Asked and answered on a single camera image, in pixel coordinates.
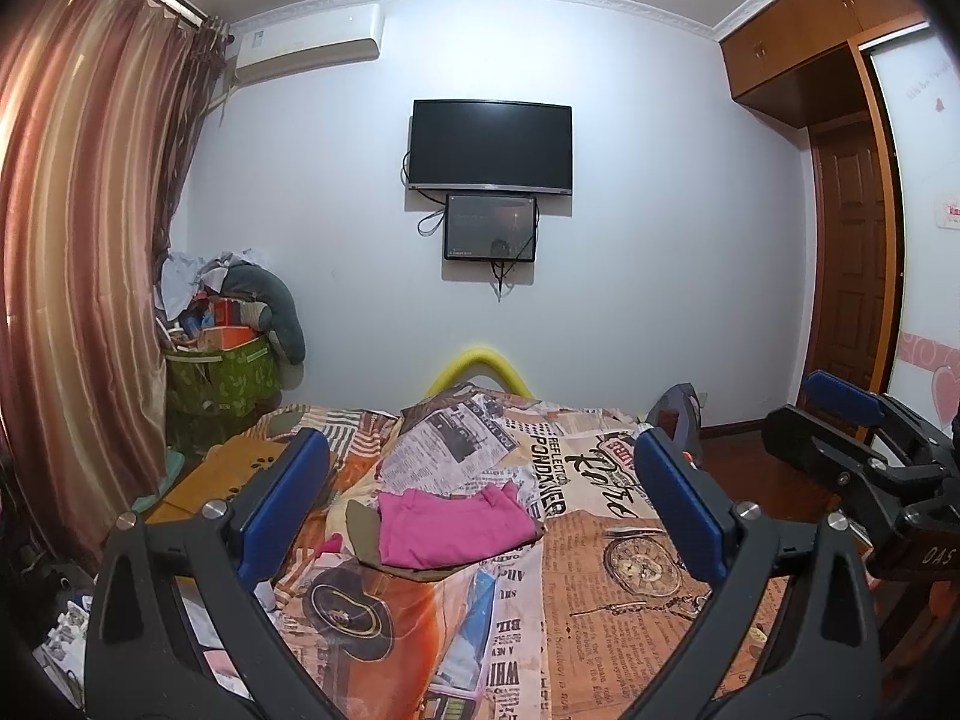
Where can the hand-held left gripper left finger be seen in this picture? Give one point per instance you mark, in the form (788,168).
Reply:
(285,510)

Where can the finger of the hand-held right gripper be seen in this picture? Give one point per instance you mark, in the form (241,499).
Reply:
(840,399)
(810,439)

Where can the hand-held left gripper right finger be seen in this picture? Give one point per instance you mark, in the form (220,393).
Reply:
(679,510)

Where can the pink pants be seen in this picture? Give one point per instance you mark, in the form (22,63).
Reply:
(450,532)

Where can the printed newspaper pattern blanket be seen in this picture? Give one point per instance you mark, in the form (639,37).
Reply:
(600,615)

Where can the brown wooden door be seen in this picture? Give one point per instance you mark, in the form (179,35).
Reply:
(851,262)

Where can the green patterned storage bag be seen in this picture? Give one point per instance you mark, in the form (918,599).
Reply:
(217,382)

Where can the white pink wardrobe door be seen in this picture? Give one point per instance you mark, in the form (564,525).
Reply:
(922,240)

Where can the orange cardboard box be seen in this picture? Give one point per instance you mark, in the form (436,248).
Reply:
(229,322)

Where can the grey plush pillow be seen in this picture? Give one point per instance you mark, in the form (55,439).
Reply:
(274,307)

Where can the yellow foam tube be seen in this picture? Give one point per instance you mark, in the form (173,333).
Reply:
(480,361)

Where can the white pink cloth pile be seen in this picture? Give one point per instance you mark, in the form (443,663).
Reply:
(67,637)

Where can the light crumpled cloth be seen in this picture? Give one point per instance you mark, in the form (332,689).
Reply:
(184,277)

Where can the striped brown curtain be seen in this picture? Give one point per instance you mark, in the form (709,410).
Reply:
(82,240)

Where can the brown wooden overhead cabinet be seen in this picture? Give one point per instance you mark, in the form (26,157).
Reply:
(810,37)

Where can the white air conditioner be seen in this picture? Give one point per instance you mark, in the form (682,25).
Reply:
(307,45)

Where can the small black wall screen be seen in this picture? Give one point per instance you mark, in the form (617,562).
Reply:
(491,229)

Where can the black wall television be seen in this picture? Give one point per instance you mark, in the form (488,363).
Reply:
(491,142)

